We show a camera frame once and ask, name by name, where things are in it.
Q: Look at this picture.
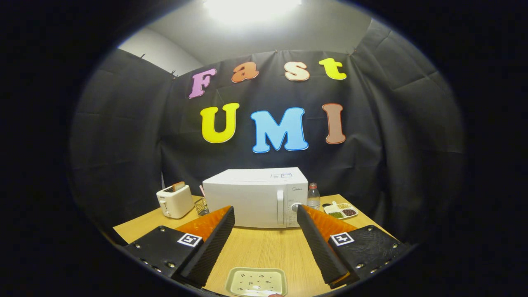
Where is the divided dish of beans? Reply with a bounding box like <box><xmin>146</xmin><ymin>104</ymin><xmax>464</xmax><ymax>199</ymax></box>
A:
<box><xmin>323</xmin><ymin>201</ymin><xmax>358</xmax><ymax>220</ymax></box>

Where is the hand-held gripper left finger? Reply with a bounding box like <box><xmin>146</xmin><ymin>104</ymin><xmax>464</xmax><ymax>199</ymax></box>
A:
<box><xmin>124</xmin><ymin>205</ymin><xmax>236</xmax><ymax>288</ymax></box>

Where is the wire mesh holder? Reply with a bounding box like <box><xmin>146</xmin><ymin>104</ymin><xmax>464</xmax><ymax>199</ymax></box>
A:
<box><xmin>194</xmin><ymin>197</ymin><xmax>210</xmax><ymax>217</ymax></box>

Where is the clear plastic water bottle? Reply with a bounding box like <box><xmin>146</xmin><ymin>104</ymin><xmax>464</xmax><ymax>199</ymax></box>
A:
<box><xmin>307</xmin><ymin>182</ymin><xmax>321</xmax><ymax>211</ymax></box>

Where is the pale green speckled plate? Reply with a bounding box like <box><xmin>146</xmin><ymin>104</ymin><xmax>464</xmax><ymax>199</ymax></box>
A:
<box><xmin>225</xmin><ymin>267</ymin><xmax>288</xmax><ymax>297</ymax></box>

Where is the white microwave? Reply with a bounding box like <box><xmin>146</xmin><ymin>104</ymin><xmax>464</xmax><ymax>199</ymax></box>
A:
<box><xmin>202</xmin><ymin>167</ymin><xmax>309</xmax><ymax>229</ymax></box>

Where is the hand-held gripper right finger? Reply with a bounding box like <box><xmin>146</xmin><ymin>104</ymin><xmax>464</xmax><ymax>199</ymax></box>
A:
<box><xmin>296</xmin><ymin>204</ymin><xmax>413</xmax><ymax>288</ymax></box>

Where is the white toaster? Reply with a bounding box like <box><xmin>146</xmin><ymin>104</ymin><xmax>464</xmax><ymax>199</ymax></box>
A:
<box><xmin>156</xmin><ymin>184</ymin><xmax>195</xmax><ymax>219</ymax></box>

